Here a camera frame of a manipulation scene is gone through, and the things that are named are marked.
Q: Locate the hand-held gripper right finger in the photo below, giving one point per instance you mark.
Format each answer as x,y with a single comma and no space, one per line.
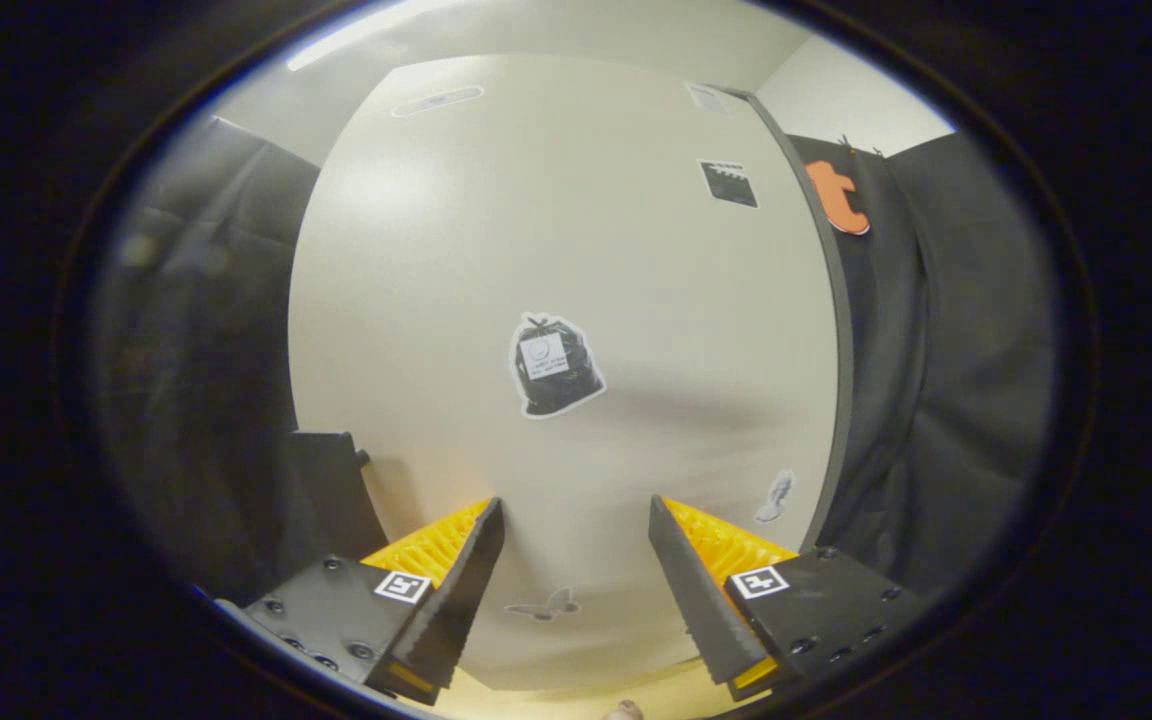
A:
696,600

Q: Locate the grey shoe cabinet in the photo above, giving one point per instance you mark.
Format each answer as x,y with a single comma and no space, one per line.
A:
844,330

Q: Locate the black backdrop cloth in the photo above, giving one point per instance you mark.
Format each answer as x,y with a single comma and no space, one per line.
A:
956,350

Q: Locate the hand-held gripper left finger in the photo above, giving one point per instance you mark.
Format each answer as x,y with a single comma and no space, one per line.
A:
456,600

